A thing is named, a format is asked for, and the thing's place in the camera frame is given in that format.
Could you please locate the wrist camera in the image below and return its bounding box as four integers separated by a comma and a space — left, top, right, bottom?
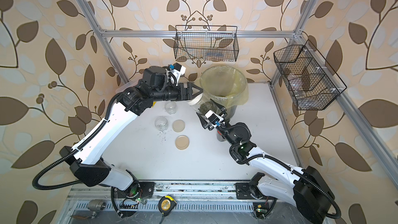
166, 63, 186, 85
205, 110, 224, 127

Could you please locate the cream tall jar lid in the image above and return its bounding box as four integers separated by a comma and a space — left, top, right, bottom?
187, 93, 203, 106

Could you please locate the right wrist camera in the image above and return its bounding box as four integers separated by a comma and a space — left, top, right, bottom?
205, 110, 224, 127

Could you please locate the ribbed glass jar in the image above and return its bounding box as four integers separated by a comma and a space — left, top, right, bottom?
154, 116, 169, 132

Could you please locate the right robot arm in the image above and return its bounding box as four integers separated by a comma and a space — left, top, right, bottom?
197, 102, 342, 224

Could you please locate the black wire basket right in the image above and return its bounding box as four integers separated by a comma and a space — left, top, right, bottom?
273, 40, 347, 111

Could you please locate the aluminium frame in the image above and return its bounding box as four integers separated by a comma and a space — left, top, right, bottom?
55, 0, 398, 224

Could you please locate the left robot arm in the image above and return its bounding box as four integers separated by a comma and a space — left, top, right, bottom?
32, 63, 203, 191

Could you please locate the yellow black tape measure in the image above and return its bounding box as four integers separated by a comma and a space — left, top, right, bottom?
158, 196, 177, 217

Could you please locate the red lid tea jar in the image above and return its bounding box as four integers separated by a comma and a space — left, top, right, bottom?
217, 132, 226, 142

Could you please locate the black wire basket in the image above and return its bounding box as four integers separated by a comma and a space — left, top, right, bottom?
273, 40, 347, 111
173, 24, 239, 62

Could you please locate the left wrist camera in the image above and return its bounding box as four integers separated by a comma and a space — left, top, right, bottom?
166, 63, 186, 85

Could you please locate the tan short jar lid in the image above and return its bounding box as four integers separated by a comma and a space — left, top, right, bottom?
175, 135, 190, 150

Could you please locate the pink plastic toolbox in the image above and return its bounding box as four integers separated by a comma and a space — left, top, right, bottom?
115, 80, 137, 93

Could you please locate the black wire basket back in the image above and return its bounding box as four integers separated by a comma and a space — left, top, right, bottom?
173, 24, 239, 62

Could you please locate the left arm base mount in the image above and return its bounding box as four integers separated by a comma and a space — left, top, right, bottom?
111, 181, 155, 199

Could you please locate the metal pipe fitting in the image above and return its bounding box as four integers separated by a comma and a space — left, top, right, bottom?
87, 199, 107, 212

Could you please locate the beige lid short jar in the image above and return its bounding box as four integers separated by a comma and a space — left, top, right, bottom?
164, 101, 177, 115

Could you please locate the yellow plastic bin liner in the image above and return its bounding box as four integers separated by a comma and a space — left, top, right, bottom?
194, 65, 249, 110

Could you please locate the beige lid tall jar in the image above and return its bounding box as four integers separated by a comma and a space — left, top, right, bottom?
193, 100, 218, 115

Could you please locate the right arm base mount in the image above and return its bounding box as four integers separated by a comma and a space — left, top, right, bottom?
234, 172, 276, 201

